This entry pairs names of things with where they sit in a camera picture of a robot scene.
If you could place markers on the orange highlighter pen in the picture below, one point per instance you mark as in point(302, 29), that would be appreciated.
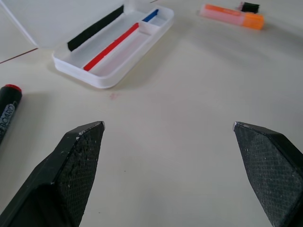
point(233, 16)

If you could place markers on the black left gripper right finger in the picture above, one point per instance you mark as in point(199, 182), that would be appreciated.
point(272, 170)

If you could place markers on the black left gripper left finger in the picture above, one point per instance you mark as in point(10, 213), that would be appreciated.
point(64, 175)

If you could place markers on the white plastic pencil case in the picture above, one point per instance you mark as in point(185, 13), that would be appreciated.
point(111, 45)

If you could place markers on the black whiteboard marker red cap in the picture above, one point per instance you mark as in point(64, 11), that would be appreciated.
point(8, 106)

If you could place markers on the black binder clip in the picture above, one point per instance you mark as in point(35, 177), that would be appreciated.
point(250, 7)

